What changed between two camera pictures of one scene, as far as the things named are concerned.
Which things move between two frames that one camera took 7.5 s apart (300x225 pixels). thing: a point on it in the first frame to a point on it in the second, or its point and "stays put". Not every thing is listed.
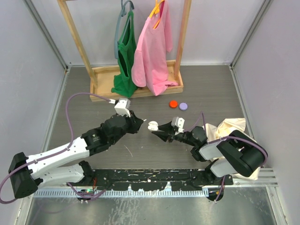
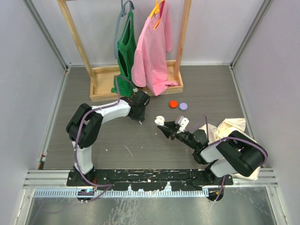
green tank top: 123,83 stays put
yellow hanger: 155,10 stays put
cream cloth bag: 221,129 stays put
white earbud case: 153,126 to 159,120
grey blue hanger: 123,13 stays put
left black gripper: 135,123 to 141,117
